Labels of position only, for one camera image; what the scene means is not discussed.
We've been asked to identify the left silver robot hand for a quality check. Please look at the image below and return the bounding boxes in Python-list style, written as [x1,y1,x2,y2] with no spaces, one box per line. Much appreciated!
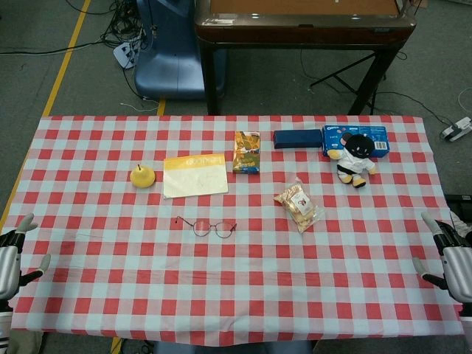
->
[0,212,52,301]

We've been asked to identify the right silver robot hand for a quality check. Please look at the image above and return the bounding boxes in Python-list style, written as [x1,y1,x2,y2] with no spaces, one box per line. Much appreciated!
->
[412,211,472,315]

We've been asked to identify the wire-rim eyeglasses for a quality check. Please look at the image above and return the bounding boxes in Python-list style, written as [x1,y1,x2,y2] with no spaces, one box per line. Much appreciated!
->
[175,215,238,239]

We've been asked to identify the dark blue case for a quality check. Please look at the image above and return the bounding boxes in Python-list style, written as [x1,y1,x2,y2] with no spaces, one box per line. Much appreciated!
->
[273,128,322,150]

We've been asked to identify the black flat device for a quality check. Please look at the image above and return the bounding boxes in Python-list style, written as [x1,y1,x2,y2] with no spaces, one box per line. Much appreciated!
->
[444,192,472,209]

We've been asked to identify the white grey power strip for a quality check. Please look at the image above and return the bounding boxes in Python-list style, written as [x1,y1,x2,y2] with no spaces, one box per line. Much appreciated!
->
[440,116,472,142]

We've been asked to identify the black plush toy white robe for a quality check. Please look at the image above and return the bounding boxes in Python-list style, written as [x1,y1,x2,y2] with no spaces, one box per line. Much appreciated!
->
[327,133,378,190]

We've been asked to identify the yellow pear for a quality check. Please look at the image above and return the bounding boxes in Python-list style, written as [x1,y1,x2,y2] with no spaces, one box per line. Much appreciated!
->
[129,164,156,189]

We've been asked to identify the clear bag of snacks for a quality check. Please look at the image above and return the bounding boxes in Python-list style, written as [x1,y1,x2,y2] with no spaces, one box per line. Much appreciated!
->
[273,177,326,235]

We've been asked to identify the blue Oreo cookie box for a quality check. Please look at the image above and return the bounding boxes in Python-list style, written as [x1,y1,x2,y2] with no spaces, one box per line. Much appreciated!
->
[321,125,390,158]

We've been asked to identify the yellow white paper envelope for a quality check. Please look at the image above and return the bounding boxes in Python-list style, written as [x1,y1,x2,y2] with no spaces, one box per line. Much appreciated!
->
[162,153,229,199]

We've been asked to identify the red white checkered tablecloth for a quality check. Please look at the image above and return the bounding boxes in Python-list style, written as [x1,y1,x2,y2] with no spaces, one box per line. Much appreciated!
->
[0,114,465,348]

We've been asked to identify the yellow green snack box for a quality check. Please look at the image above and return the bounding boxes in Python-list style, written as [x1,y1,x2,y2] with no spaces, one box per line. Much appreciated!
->
[232,131,261,175]

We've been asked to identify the white power strip with plugs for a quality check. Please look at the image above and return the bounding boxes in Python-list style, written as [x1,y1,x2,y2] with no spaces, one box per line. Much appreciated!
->
[112,40,143,70]

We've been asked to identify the blue plastic chair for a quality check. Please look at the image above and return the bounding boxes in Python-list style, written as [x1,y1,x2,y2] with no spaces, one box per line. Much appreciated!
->
[133,0,226,100]

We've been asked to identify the dark brown wooden table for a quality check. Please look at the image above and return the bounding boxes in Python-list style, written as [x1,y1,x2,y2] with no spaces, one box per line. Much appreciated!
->
[193,0,417,116]

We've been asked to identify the thin white cable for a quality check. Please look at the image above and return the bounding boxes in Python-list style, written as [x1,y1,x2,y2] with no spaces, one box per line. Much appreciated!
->
[120,96,162,113]

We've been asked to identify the black cable bundle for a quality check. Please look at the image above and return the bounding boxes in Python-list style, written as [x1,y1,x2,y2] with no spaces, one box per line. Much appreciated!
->
[0,0,158,100]

